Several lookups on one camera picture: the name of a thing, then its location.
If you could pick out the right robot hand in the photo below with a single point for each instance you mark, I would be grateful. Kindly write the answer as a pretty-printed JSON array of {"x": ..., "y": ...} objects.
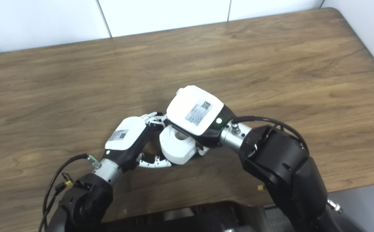
[{"x": 193, "y": 109}]

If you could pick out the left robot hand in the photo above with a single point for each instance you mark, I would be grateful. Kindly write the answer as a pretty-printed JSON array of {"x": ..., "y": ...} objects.
[{"x": 126, "y": 135}]

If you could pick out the round white piece with holes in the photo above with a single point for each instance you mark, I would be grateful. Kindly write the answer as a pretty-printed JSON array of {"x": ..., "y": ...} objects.
[{"x": 177, "y": 151}]

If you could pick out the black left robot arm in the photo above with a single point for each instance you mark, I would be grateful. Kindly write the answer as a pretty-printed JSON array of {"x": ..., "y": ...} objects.
[{"x": 84, "y": 199}]

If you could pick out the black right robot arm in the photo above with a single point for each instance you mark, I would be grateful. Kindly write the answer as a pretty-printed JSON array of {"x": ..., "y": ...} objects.
[{"x": 283, "y": 167}]

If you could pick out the black robot torso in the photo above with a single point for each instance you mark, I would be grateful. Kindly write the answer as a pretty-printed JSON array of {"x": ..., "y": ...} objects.
[{"x": 206, "y": 219}]

